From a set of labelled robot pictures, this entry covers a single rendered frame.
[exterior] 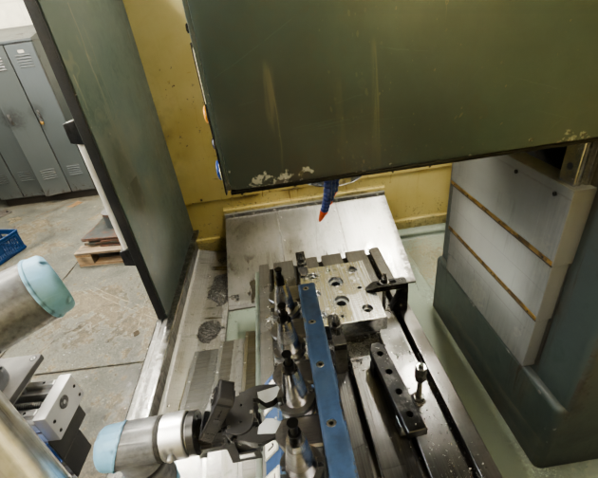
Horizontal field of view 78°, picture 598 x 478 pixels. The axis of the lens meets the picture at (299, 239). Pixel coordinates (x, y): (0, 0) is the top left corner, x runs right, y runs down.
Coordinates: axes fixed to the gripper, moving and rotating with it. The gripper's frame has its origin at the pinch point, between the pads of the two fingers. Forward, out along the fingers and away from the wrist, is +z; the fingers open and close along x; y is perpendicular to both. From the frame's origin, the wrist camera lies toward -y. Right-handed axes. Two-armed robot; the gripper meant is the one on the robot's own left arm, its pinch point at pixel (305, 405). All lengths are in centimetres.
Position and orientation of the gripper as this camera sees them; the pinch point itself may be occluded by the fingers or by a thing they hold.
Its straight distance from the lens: 68.1
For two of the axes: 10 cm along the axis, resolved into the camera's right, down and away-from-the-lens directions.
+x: 1.0, 5.2, -8.5
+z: 9.9, -1.7, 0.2
